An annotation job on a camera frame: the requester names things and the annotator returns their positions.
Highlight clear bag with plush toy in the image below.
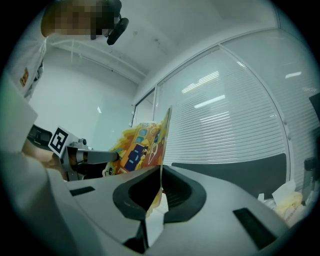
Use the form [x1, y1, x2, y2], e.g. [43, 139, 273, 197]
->
[271, 179, 310, 226]

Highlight yellow printed cloth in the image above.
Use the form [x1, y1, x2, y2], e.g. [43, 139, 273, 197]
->
[101, 105, 173, 218]

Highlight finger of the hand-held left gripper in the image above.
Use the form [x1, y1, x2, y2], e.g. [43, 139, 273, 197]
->
[84, 151, 120, 165]

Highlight person's left hand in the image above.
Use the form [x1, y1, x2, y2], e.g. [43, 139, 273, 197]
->
[69, 152, 87, 176]

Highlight black head-worn camera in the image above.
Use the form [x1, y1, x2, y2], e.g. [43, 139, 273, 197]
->
[106, 13, 130, 46]

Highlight dark insulated bottle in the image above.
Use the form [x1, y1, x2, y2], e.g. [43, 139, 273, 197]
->
[303, 156, 318, 201]

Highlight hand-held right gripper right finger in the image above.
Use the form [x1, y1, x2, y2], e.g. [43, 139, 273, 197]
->
[149, 164, 288, 256]

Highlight white window blinds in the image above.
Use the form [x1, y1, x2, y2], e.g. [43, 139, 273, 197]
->
[156, 47, 291, 166]

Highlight person's left forearm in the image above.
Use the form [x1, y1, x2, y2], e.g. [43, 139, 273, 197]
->
[21, 143, 66, 181]

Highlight black monitor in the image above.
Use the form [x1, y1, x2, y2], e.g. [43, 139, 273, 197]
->
[308, 92, 320, 131]
[171, 152, 287, 200]

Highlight person's head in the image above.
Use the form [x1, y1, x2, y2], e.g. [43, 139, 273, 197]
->
[41, 0, 123, 41]

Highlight person's light shirt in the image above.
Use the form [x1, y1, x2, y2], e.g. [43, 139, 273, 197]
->
[14, 9, 48, 101]

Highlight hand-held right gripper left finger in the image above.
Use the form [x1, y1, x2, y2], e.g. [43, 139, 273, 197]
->
[49, 165, 162, 256]

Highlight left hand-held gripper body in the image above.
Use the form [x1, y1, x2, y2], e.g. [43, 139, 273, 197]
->
[47, 126, 95, 182]

